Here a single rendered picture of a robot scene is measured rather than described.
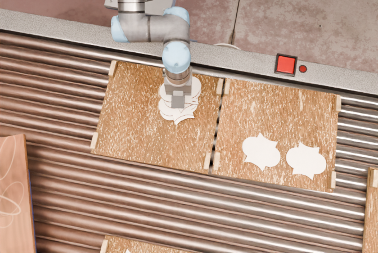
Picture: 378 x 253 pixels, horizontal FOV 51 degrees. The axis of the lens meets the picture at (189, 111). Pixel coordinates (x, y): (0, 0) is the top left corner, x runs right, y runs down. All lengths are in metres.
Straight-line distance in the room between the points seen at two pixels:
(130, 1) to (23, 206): 0.70
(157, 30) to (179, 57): 0.11
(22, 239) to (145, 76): 0.66
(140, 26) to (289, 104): 0.62
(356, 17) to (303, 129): 1.48
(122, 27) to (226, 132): 0.52
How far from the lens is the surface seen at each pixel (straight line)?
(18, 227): 1.37
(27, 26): 1.68
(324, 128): 1.47
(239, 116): 1.42
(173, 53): 1.08
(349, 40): 2.73
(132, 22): 1.14
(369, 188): 1.49
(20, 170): 1.38
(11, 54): 1.66
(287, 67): 1.52
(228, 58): 1.51
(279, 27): 2.64
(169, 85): 1.23
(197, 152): 1.38
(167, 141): 1.39
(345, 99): 1.55
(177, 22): 1.14
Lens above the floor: 2.30
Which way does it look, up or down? 75 degrees down
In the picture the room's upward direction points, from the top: 2 degrees counter-clockwise
